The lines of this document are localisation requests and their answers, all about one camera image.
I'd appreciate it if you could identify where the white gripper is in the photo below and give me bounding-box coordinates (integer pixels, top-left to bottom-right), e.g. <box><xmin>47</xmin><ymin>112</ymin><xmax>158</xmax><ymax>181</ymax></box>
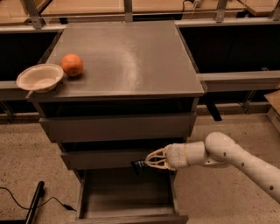
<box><xmin>145</xmin><ymin>143</ymin><xmax>187</xmax><ymax>171</ymax></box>

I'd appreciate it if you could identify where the dark rxbar blueberry bar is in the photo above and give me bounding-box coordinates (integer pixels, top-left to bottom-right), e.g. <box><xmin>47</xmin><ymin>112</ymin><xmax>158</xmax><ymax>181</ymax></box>
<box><xmin>131</xmin><ymin>160</ymin><xmax>149</xmax><ymax>175</ymax></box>

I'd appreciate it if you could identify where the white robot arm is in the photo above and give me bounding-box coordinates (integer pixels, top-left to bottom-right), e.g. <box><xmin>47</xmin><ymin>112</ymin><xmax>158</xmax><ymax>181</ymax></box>
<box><xmin>144</xmin><ymin>132</ymin><xmax>280</xmax><ymax>202</ymax></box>

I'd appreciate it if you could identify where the grey open bottom drawer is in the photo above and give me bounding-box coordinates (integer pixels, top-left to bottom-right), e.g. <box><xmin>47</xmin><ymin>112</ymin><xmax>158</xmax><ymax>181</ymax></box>
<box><xmin>75</xmin><ymin>168</ymin><xmax>188</xmax><ymax>224</ymax></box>

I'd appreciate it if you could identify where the grey drawer cabinet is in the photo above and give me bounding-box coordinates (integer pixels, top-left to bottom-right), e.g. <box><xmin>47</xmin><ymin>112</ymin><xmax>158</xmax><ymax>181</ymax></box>
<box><xmin>26</xmin><ymin>20</ymin><xmax>206</xmax><ymax>183</ymax></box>

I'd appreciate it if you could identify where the grey middle drawer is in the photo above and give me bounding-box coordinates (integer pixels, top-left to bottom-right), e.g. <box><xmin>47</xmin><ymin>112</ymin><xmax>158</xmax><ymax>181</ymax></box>
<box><xmin>61</xmin><ymin>149</ymin><xmax>151</xmax><ymax>170</ymax></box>

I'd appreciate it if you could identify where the grey top drawer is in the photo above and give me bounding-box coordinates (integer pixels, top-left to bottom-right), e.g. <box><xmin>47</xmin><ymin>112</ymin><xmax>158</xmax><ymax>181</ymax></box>
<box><xmin>39</xmin><ymin>113</ymin><xmax>196</xmax><ymax>143</ymax></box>

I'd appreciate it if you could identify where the black pole on floor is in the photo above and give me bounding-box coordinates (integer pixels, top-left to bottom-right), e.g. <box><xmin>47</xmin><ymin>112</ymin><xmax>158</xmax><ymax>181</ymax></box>
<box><xmin>24</xmin><ymin>181</ymin><xmax>45</xmax><ymax>224</ymax></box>

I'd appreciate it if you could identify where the wooden board at right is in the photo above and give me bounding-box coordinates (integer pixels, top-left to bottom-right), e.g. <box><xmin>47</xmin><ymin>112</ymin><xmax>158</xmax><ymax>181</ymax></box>
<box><xmin>265</xmin><ymin>90</ymin><xmax>280</xmax><ymax>115</ymax></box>

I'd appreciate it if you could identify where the orange fruit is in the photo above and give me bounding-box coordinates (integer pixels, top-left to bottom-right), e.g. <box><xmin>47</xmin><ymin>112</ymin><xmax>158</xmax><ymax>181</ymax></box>
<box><xmin>60</xmin><ymin>53</ymin><xmax>83</xmax><ymax>77</ymax></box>

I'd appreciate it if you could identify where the white paper bowl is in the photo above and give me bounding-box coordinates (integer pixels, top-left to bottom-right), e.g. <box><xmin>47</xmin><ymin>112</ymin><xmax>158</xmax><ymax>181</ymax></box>
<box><xmin>16</xmin><ymin>64</ymin><xmax>64</xmax><ymax>93</ymax></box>

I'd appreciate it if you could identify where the black cable with plug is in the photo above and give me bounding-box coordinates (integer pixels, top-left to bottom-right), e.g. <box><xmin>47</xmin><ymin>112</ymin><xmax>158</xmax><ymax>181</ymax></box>
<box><xmin>0</xmin><ymin>186</ymin><xmax>78</xmax><ymax>212</ymax></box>

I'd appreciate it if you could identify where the grey metal railing frame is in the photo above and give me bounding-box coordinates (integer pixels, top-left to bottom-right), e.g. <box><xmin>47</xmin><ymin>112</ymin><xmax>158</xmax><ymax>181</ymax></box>
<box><xmin>0</xmin><ymin>0</ymin><xmax>280</xmax><ymax>102</ymax></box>

